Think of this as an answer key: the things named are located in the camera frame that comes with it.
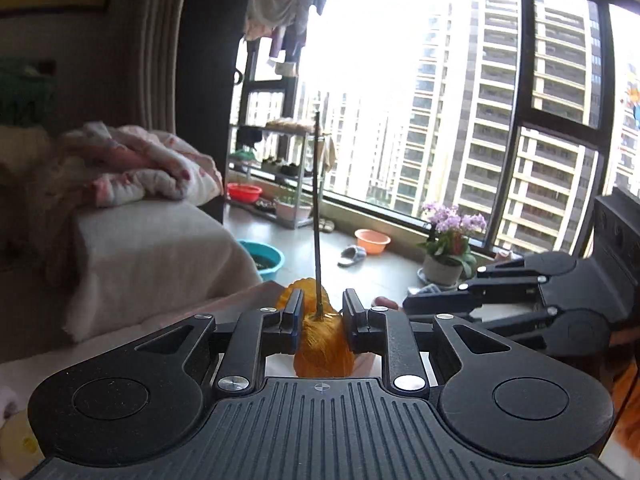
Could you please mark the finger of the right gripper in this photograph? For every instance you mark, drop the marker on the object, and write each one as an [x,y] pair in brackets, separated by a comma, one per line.
[480,292]
[545,264]

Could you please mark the beige sofa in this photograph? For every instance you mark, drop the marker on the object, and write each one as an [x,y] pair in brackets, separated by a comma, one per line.
[71,271]

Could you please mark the potted purple orchid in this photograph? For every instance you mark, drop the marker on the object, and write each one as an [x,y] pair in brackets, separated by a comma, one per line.
[448,255]

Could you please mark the red plastic basin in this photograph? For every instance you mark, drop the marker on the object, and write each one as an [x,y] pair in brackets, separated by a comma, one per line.
[244,193]

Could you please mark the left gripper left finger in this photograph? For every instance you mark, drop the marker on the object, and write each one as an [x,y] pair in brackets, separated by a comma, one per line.
[255,335]

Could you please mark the pink floral blanket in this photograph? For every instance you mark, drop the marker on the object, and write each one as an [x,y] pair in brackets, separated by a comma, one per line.
[112,166]

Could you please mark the metal shoe rack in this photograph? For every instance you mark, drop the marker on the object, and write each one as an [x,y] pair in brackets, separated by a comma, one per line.
[278,158]

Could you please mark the orange plastic basin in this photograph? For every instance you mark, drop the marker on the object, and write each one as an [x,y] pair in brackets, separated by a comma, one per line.
[374,243]

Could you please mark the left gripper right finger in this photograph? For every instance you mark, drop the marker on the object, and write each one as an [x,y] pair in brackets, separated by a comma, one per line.
[387,333]

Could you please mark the grey slipper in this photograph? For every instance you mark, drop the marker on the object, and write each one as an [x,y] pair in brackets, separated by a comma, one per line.
[351,255]

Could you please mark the orange yarn pom-pom with stick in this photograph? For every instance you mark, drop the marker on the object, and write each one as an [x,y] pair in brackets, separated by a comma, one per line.
[323,349]

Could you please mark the teal plastic basin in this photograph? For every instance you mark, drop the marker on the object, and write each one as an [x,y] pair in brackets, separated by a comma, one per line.
[268,259]

